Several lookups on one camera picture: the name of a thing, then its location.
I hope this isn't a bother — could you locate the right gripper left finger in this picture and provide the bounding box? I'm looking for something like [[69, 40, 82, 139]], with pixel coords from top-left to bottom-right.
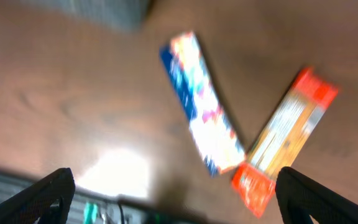
[[0, 168, 75, 224]]

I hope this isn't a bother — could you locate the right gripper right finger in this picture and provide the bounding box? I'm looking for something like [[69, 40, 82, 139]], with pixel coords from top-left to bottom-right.
[[275, 167, 358, 224]]

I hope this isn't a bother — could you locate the Kleenex tissue multipack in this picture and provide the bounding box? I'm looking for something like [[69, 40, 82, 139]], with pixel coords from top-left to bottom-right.
[[160, 31, 246, 176]]

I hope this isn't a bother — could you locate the grey plastic basket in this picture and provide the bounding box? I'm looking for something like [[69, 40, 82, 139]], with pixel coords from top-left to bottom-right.
[[21, 0, 152, 32]]

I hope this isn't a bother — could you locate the red orange biscuit pack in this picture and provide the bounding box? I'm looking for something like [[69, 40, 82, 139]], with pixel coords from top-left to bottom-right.
[[232, 67, 339, 218]]

